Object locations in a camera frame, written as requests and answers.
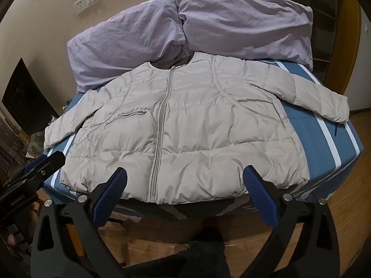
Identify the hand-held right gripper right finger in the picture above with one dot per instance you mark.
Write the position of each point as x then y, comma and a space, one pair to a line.
259, 197

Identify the lilac pillow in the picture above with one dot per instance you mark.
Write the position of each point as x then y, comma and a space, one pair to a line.
240, 20
127, 40

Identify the glass side table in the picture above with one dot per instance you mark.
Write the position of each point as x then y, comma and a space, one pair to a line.
36, 144

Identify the wooden door frame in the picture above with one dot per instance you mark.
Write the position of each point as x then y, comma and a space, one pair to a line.
352, 72

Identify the beige puffer jacket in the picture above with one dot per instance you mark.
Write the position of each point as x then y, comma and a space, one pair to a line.
185, 130

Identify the white wall socket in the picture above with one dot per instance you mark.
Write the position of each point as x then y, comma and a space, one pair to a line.
79, 6

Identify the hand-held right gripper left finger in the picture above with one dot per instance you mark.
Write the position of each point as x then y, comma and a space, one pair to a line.
111, 192

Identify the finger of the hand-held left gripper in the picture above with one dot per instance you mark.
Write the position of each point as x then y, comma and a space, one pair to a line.
53, 163

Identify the blue white striped bed sheet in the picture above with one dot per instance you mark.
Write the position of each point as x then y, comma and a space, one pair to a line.
327, 139

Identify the black television screen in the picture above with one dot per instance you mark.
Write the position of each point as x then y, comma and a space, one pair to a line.
27, 101

